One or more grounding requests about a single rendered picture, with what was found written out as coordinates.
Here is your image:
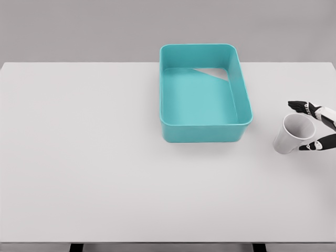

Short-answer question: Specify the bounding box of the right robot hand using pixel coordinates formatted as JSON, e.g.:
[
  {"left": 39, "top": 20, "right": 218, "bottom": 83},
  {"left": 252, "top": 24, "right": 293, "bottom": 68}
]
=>
[{"left": 287, "top": 100, "right": 336, "bottom": 152}]

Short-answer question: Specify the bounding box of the white paper cup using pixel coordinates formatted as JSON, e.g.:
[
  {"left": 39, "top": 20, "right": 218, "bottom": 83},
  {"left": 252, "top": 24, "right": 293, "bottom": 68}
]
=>
[{"left": 272, "top": 113, "right": 316, "bottom": 155}]

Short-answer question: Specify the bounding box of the teal rectangular plastic basket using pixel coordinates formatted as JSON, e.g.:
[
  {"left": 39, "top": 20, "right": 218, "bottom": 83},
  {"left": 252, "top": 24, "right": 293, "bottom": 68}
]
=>
[{"left": 159, "top": 43, "right": 254, "bottom": 144}]

